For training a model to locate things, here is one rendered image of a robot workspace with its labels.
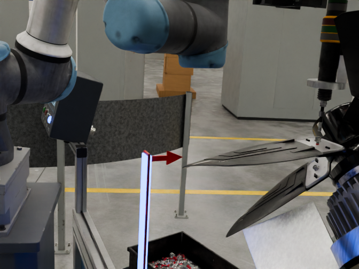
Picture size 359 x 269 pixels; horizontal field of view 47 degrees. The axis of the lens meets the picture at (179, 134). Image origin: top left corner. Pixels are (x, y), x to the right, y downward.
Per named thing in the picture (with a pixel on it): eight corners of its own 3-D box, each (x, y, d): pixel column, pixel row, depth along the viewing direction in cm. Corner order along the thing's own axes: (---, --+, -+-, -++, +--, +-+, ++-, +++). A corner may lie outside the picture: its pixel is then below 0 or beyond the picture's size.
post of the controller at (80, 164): (86, 212, 121) (87, 147, 116) (76, 213, 120) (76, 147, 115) (85, 208, 124) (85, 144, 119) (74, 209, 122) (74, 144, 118)
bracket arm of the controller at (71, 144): (87, 157, 117) (87, 147, 116) (76, 158, 116) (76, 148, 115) (73, 136, 138) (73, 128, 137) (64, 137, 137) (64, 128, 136)
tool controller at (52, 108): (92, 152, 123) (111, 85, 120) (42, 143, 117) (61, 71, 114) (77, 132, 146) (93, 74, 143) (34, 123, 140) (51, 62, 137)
